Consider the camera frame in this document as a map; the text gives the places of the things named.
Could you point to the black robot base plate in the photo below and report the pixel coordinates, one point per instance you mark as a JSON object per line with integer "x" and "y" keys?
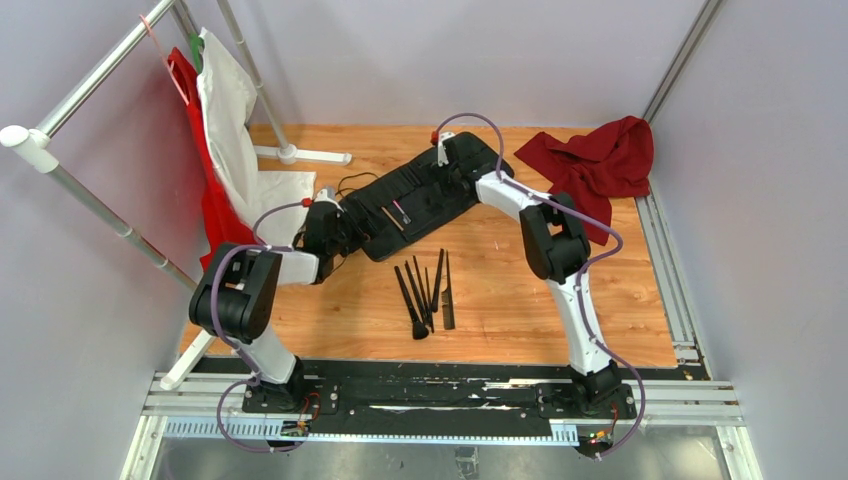
{"x": 413, "y": 399}

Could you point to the red hanging garment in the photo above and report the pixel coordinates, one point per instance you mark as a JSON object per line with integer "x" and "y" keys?
{"x": 221, "y": 223}

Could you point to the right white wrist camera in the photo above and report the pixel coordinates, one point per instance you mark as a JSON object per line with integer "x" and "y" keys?
{"x": 443, "y": 142}

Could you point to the thin black makeup brush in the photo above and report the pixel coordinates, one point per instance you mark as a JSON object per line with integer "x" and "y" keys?
{"x": 422, "y": 307}

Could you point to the silver clothes rack frame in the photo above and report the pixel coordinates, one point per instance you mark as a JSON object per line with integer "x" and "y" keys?
{"x": 81, "y": 309}

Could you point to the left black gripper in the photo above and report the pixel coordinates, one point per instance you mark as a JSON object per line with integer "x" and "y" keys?
{"x": 362, "y": 236}

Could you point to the pink hanger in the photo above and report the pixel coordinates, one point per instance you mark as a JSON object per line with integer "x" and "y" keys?
{"x": 161, "y": 53}

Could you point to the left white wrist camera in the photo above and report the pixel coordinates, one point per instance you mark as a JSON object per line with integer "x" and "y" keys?
{"x": 328, "y": 195}

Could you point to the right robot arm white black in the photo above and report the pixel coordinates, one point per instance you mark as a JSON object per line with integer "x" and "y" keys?
{"x": 557, "y": 251}

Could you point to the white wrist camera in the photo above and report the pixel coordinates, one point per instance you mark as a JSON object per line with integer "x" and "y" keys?
{"x": 328, "y": 195}
{"x": 443, "y": 142}

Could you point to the aluminium rail frame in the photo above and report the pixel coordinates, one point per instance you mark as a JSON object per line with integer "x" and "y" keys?
{"x": 692, "y": 425}

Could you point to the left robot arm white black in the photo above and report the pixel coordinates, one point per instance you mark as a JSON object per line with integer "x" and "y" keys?
{"x": 234, "y": 300}

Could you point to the dark red cloth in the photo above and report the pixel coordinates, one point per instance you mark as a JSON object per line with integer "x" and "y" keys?
{"x": 612, "y": 161}

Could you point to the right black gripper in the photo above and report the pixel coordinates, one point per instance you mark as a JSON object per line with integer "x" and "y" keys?
{"x": 442, "y": 170}

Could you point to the large black powder brush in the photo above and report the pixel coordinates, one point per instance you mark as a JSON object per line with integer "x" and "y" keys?
{"x": 419, "y": 330}

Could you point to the black comb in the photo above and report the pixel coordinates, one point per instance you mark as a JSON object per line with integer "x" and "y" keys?
{"x": 447, "y": 298}

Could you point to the white hanging cloth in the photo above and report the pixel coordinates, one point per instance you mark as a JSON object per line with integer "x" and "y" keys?
{"x": 268, "y": 202}

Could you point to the pink handle makeup brush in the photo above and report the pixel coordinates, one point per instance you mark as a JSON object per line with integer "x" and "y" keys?
{"x": 405, "y": 218}

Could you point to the black makeup brush roll case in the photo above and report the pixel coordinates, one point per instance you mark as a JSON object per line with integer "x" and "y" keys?
{"x": 415, "y": 185}

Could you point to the right corner aluminium post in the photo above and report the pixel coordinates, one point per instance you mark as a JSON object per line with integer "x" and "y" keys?
{"x": 687, "y": 48}

